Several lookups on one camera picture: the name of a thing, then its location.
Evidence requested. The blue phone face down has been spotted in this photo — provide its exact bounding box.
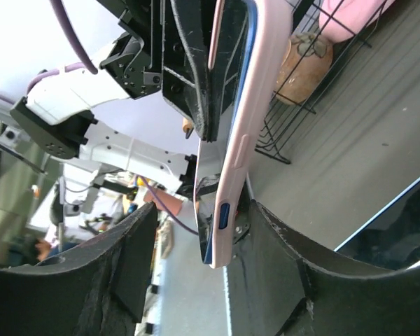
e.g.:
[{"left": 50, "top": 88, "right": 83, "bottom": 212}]
[{"left": 193, "top": 1, "right": 258, "bottom": 265}]

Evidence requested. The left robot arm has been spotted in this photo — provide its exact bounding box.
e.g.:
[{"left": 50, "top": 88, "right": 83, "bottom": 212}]
[{"left": 10, "top": 1, "right": 216, "bottom": 197}]

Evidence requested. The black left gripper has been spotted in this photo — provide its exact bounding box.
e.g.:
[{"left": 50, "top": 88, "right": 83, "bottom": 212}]
[{"left": 99, "top": 0, "right": 217, "bottom": 141}]

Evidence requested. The pink phone case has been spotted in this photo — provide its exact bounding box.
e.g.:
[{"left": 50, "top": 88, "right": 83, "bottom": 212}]
[{"left": 203, "top": 1, "right": 293, "bottom": 268}]

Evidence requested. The light blue phone case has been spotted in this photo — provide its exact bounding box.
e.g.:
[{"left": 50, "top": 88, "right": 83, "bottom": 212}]
[{"left": 334, "top": 170, "right": 420, "bottom": 270}]

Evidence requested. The pink round plate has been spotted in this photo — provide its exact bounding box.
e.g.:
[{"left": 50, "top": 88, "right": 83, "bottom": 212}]
[{"left": 318, "top": 0, "right": 394, "bottom": 43}]

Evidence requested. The brown ceramic bowl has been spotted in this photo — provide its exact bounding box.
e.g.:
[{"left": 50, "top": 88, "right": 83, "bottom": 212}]
[{"left": 274, "top": 32, "right": 333, "bottom": 105}]

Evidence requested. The black wire basket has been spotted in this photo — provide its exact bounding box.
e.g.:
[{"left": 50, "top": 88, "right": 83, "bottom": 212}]
[{"left": 255, "top": 1, "right": 392, "bottom": 165}]

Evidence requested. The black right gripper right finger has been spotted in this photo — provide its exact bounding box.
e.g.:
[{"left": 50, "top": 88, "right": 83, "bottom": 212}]
[{"left": 227, "top": 202, "right": 420, "bottom": 335}]

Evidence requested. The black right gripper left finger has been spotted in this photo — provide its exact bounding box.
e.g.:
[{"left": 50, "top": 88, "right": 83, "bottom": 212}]
[{"left": 0, "top": 202, "right": 158, "bottom": 335}]

